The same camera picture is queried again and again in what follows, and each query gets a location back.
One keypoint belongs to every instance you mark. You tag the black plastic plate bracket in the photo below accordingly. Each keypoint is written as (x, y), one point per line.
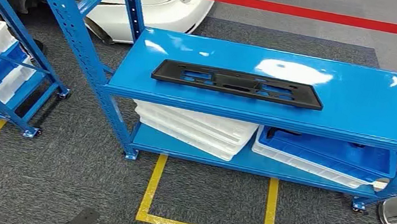
(167, 74)

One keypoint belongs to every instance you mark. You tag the blue metal shelf rack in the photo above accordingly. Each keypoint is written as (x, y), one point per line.
(14, 20)
(357, 101)

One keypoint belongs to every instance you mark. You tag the blue plastic bin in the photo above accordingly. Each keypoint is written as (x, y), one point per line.
(0, 69)
(331, 155)

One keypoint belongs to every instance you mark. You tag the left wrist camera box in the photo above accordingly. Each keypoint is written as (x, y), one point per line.
(82, 220)

